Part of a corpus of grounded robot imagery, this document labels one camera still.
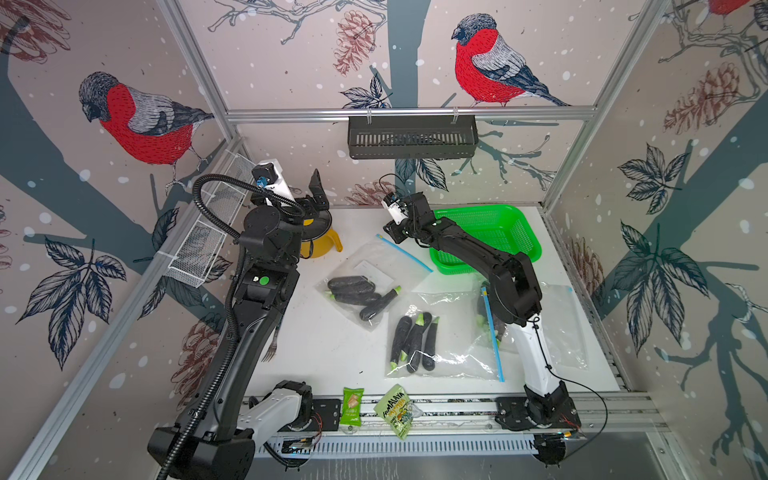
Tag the black hanging wire shelf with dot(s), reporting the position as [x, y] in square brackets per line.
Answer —
[412, 137]

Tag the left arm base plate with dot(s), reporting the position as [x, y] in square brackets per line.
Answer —
[325, 416]

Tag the small clear zip-top bag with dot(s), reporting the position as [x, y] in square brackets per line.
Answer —
[561, 328]

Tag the large clear zip-top bag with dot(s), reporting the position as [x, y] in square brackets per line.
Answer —
[461, 352]

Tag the white wire mesh basket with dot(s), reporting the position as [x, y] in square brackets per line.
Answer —
[197, 260]

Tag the green printed snack bag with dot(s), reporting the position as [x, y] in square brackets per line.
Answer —
[398, 410]

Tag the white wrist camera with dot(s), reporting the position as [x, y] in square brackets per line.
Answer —
[267, 175]
[396, 207]

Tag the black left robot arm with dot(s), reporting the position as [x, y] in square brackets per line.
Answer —
[206, 441]

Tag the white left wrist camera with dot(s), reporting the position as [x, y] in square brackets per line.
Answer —
[267, 175]

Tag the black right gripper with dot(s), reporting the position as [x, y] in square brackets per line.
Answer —
[394, 231]

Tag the small green snack packet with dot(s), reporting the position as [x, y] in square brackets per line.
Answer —
[351, 407]

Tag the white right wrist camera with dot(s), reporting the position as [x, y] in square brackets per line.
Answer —
[396, 207]

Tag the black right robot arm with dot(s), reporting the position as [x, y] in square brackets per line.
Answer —
[513, 296]

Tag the yellow pot with lid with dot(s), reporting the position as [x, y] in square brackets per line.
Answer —
[318, 236]

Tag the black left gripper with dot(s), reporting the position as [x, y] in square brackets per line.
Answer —
[303, 205]

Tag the green plastic basket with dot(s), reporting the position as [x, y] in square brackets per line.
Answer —
[503, 227]

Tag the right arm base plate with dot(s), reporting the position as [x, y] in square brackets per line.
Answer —
[514, 413]

